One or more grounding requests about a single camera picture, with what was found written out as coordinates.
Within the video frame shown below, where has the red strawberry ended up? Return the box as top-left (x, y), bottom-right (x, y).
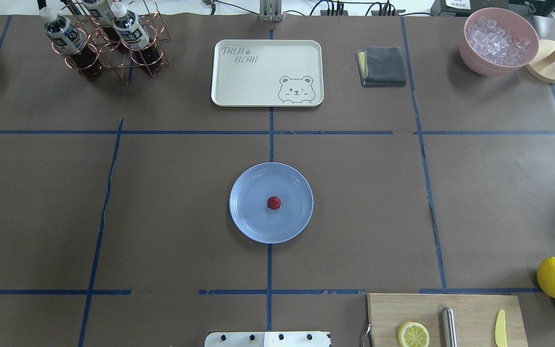
top-left (266, 196), bottom-right (282, 210)

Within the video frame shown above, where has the blue plastic plate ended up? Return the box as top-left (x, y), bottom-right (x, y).
top-left (229, 162), bottom-right (314, 244)

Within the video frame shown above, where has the cream bear tray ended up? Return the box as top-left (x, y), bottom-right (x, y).
top-left (210, 39), bottom-right (324, 107)

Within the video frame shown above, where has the grey folded cloth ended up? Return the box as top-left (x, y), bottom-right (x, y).
top-left (356, 46), bottom-right (407, 87)

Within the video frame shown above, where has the bottle white cap left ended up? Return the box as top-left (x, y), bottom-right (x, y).
top-left (110, 1), bottom-right (162, 75)

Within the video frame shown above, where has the bottle white cap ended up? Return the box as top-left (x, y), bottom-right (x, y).
top-left (110, 1), bottom-right (162, 75)
top-left (81, 0), bottom-right (126, 52)
top-left (39, 6), bottom-right (102, 80)

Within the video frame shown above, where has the lemon half slice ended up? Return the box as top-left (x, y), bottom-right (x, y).
top-left (396, 321), bottom-right (430, 347)

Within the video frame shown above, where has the steel cylinder black cap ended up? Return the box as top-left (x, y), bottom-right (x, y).
top-left (441, 306), bottom-right (458, 347)

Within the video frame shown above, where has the bottle white cap right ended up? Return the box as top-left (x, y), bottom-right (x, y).
top-left (81, 0), bottom-right (126, 52)

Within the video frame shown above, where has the wooden cutting board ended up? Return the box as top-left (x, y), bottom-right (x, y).
top-left (361, 293), bottom-right (529, 347)

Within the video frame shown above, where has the pink bowl with ice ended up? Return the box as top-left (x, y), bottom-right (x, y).
top-left (460, 7), bottom-right (539, 76)

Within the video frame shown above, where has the bottle white cap bottom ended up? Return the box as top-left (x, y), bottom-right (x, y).
top-left (39, 6), bottom-right (102, 80)

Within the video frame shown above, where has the yellow plastic knife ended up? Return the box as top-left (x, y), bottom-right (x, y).
top-left (495, 309), bottom-right (507, 347)

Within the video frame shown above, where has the wooden stand round base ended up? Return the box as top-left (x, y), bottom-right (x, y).
top-left (524, 24), bottom-right (555, 84)

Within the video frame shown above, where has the aluminium frame post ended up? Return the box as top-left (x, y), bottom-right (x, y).
top-left (259, 0), bottom-right (283, 23)

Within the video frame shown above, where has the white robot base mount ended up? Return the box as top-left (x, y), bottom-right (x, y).
top-left (204, 330), bottom-right (332, 347)

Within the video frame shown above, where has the copper wire bottle rack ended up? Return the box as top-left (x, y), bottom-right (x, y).
top-left (53, 0), bottom-right (170, 81)

